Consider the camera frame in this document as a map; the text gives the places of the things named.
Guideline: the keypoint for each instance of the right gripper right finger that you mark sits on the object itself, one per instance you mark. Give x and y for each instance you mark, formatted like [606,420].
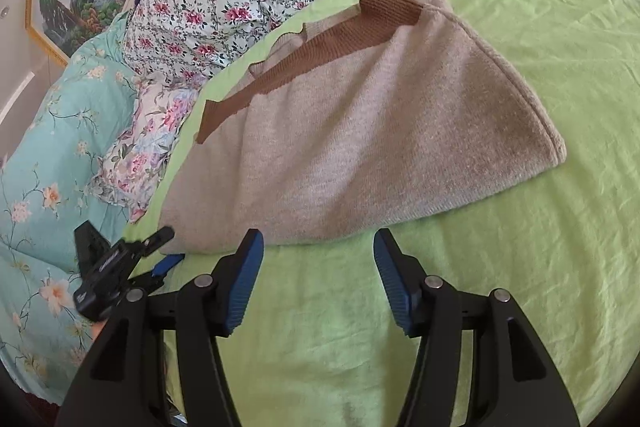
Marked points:
[514,380]

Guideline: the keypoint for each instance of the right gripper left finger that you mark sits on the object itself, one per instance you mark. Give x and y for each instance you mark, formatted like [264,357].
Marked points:
[121,381]

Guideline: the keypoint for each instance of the beige knit sweater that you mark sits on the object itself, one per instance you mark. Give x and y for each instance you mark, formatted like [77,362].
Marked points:
[387,112]

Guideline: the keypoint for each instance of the person's left hand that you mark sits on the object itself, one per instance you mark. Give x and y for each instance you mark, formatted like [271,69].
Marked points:
[96,329]

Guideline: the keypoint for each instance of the pastel floral pillow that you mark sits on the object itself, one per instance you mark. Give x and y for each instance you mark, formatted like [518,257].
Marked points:
[132,168]

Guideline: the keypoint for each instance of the teal floral quilt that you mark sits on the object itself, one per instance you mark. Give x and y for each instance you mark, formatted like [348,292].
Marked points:
[45,195]

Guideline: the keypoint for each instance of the green bed sheet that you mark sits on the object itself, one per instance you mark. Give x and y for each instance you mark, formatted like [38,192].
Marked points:
[318,345]

